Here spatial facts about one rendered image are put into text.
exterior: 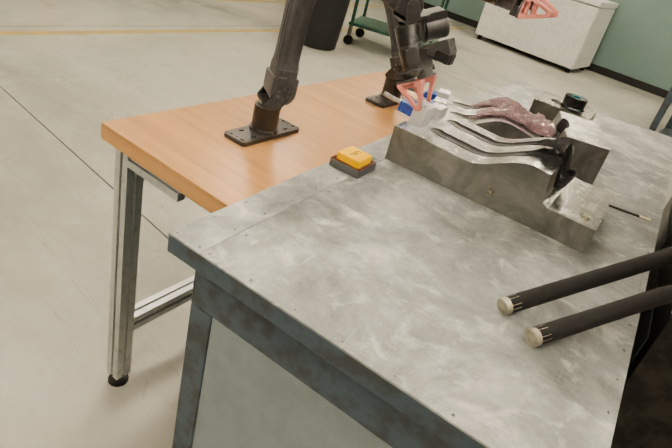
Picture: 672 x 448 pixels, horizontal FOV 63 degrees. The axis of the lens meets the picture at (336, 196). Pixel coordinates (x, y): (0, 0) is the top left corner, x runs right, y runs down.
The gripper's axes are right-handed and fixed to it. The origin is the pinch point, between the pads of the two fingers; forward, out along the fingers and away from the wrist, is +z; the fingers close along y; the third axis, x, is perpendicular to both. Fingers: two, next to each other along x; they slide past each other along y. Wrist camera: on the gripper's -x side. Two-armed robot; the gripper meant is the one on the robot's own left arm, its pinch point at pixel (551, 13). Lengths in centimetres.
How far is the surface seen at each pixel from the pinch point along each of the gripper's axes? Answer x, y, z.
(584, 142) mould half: 27.6, 2.0, 22.1
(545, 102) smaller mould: 32, 45, -1
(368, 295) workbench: 39, -90, 14
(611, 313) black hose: 32, -66, 46
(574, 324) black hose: 34, -72, 42
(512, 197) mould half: 34, -40, 19
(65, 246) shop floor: 123, -65, -113
